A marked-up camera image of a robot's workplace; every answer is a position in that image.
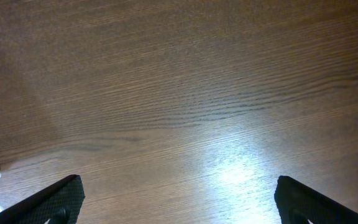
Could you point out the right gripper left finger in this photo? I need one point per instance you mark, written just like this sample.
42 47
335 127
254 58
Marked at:
60 202

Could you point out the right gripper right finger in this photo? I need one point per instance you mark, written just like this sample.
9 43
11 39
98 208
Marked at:
298 203

